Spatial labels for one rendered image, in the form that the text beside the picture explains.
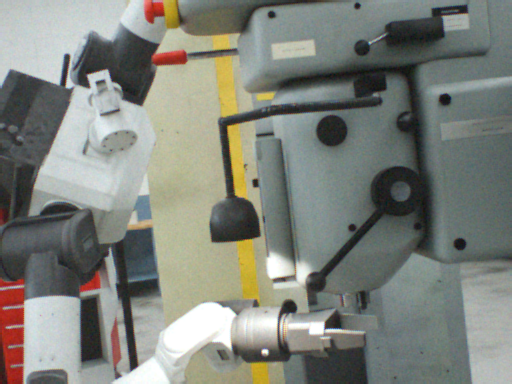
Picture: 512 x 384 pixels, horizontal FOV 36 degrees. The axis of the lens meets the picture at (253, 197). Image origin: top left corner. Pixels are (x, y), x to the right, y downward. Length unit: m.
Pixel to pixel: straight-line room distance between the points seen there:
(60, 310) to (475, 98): 0.72
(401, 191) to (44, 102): 0.71
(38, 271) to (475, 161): 0.71
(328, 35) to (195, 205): 1.87
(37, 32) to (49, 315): 9.21
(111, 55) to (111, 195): 0.32
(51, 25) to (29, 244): 9.13
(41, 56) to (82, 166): 8.98
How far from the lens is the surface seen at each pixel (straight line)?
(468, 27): 1.16
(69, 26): 10.40
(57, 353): 1.30
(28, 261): 1.35
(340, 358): 1.61
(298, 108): 0.98
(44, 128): 1.47
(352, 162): 1.12
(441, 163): 1.13
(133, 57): 1.58
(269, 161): 1.17
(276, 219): 1.18
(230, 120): 1.07
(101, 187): 1.41
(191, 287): 2.94
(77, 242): 1.32
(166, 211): 2.91
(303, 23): 1.10
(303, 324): 1.22
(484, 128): 1.15
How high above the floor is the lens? 1.53
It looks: 3 degrees down
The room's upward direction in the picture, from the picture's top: 7 degrees counter-clockwise
